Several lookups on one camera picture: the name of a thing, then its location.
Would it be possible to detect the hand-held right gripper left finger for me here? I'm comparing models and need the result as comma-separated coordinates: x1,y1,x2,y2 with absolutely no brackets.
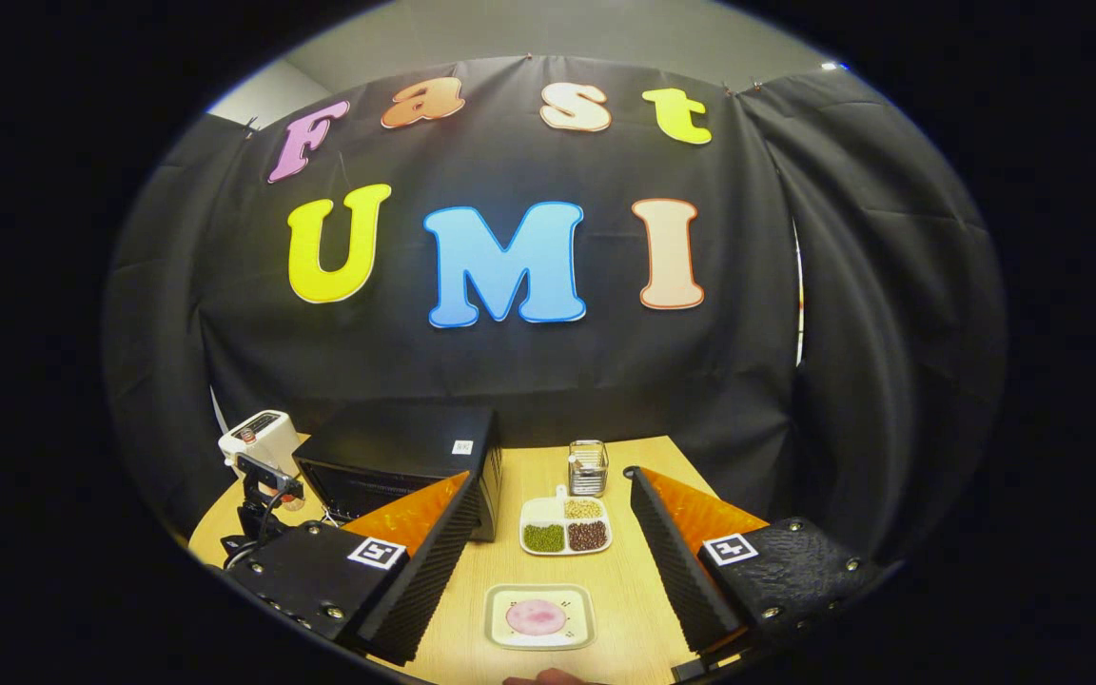
215,471,480,667

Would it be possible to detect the pink ham slice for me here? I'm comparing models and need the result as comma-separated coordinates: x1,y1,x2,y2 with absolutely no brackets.
505,599,569,636

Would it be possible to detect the white square plate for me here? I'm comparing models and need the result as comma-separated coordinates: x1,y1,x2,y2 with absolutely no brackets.
484,583,597,652

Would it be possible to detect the clear toothpick holder jar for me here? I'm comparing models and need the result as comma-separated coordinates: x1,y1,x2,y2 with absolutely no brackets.
567,440,609,498

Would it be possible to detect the white divided dish of beans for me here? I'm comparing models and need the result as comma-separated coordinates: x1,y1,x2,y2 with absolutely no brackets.
519,485,613,557

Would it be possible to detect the black backdrop cloth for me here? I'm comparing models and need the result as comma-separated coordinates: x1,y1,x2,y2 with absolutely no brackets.
101,55,1010,572

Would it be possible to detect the black electric oven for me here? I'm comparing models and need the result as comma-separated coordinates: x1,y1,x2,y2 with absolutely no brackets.
293,404,503,543

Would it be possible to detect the white toaster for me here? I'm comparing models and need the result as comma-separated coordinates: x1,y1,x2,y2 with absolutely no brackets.
218,411,302,477

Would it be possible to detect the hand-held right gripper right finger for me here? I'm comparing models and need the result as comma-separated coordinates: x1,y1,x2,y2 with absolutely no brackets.
624,466,891,667

